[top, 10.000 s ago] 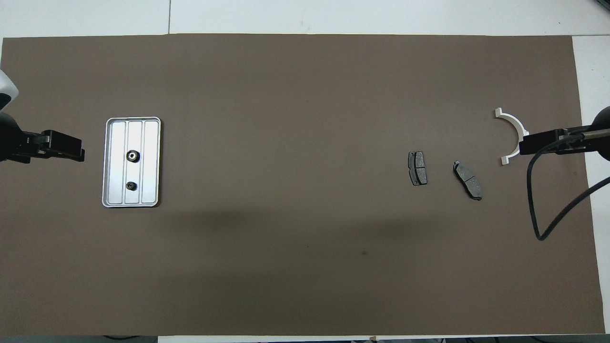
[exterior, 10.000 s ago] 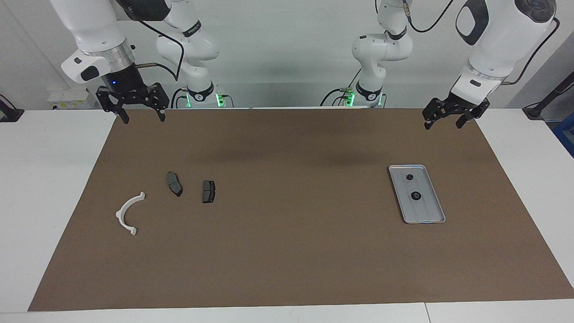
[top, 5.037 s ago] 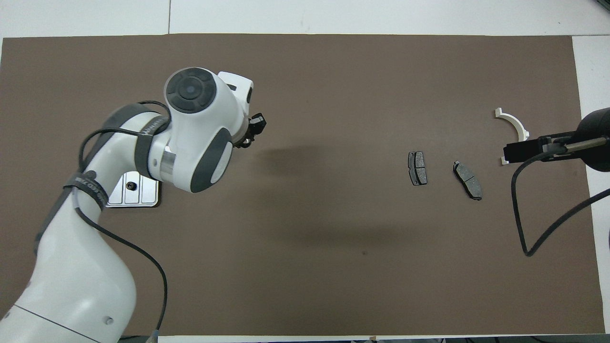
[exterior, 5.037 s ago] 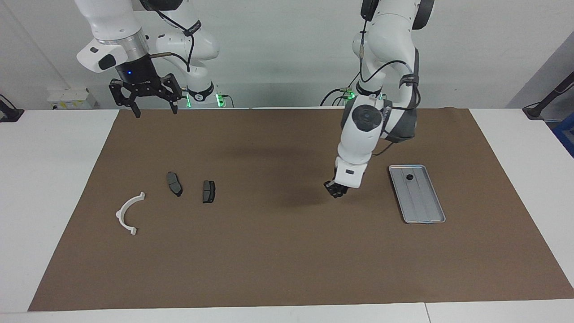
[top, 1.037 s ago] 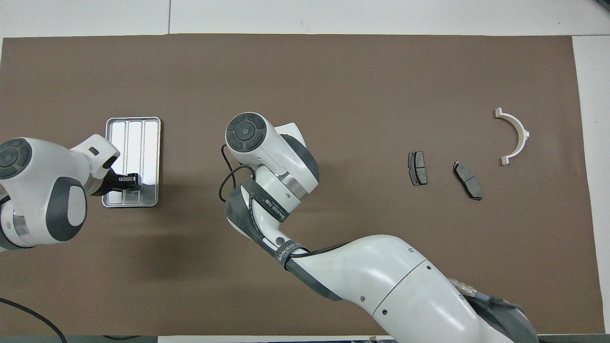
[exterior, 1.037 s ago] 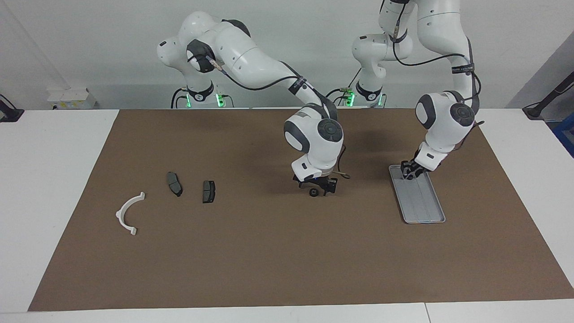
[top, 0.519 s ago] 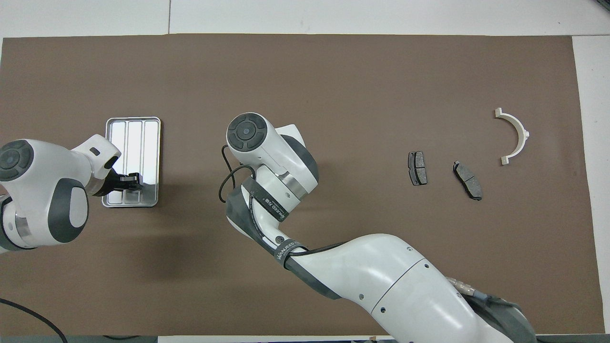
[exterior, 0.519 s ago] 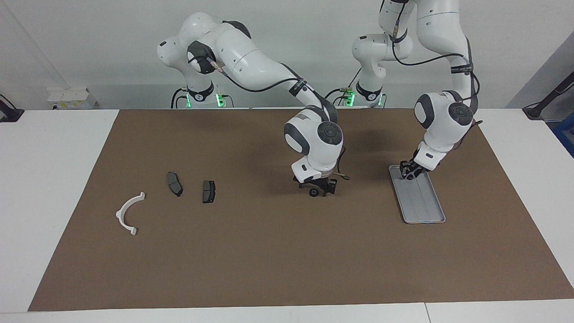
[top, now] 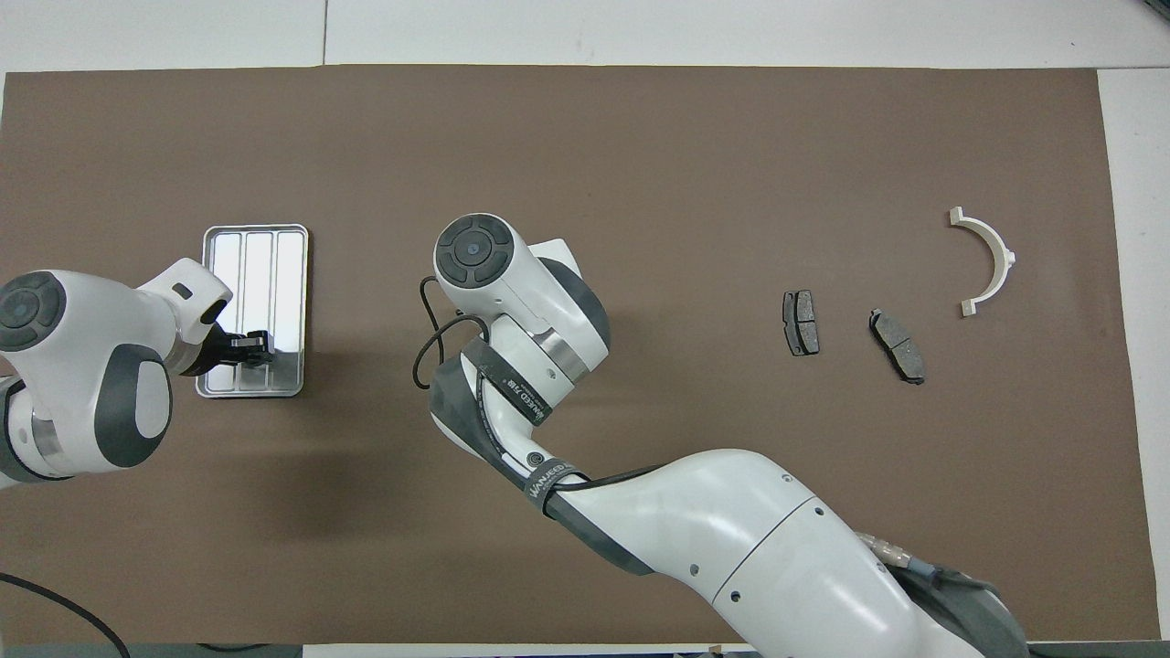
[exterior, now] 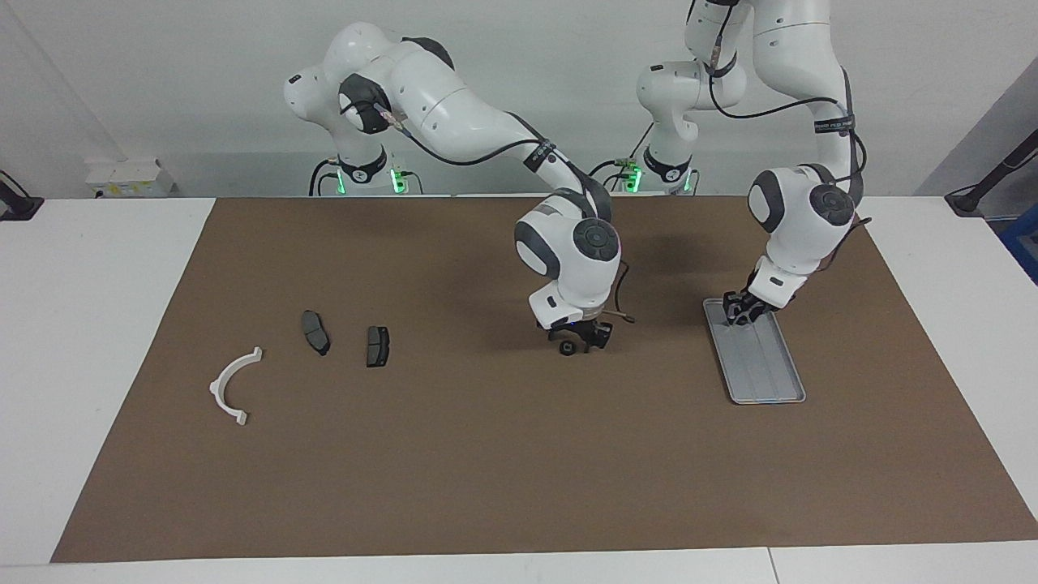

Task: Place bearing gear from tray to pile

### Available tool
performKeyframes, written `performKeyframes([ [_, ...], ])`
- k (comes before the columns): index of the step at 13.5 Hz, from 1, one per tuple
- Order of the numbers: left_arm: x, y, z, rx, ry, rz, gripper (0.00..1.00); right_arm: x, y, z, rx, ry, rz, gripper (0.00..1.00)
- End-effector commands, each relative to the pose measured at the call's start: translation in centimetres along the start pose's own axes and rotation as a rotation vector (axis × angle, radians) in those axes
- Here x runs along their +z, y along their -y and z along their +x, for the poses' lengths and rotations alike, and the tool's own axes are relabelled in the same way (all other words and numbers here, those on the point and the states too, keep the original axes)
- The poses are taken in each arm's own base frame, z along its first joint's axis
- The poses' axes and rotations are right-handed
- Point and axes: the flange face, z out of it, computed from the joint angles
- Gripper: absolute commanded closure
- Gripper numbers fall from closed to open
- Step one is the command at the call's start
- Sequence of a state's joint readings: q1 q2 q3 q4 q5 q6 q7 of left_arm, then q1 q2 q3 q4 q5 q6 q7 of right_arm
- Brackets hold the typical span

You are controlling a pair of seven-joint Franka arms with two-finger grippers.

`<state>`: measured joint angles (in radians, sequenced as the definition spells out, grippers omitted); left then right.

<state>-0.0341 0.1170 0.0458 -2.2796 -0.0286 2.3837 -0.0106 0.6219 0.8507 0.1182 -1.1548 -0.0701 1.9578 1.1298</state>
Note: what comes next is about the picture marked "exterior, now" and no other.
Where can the silver metal tray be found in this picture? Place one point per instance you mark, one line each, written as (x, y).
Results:
(758, 365)

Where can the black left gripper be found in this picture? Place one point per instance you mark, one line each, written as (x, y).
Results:
(750, 298)

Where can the white socket box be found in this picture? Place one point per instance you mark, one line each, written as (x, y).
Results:
(130, 178)

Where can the brown table mat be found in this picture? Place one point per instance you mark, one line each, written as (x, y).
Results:
(486, 470)

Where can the short dark brake pad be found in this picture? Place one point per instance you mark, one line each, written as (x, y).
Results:
(378, 347)

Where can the long dark brake pad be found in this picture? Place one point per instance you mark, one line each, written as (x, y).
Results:
(315, 331)

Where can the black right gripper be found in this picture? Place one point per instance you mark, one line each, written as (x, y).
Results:
(576, 328)

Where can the black clamp mount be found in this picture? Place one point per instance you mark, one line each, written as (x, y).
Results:
(16, 203)

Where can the large black bearing gear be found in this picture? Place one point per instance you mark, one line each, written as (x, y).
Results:
(568, 349)

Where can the blue crate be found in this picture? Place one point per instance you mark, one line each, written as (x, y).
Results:
(1023, 243)

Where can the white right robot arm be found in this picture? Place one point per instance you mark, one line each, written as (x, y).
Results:
(454, 105)

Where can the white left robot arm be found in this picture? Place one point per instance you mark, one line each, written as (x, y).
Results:
(803, 219)

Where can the black stand with pole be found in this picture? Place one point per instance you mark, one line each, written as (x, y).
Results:
(969, 199)

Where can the white semicircular bracket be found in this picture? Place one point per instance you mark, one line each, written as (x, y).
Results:
(216, 389)

